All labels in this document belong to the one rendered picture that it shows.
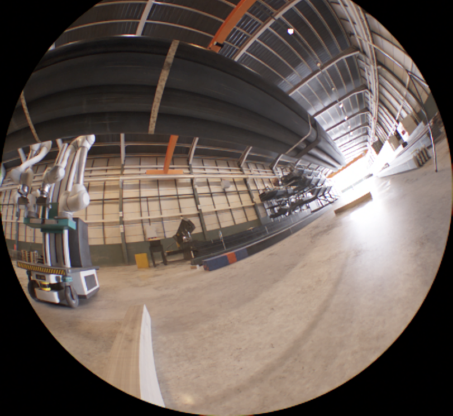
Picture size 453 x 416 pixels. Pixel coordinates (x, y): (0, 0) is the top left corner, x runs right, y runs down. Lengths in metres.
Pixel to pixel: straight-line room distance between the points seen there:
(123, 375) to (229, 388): 0.23
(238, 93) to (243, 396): 1.09
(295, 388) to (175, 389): 0.27
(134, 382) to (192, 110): 1.00
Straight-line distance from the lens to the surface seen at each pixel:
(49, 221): 1.52
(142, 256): 5.64
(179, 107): 0.75
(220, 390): 0.45
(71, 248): 1.76
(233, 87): 0.77
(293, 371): 0.43
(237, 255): 2.28
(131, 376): 0.43
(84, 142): 1.57
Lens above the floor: 0.38
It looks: 20 degrees up
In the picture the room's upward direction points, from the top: 18 degrees counter-clockwise
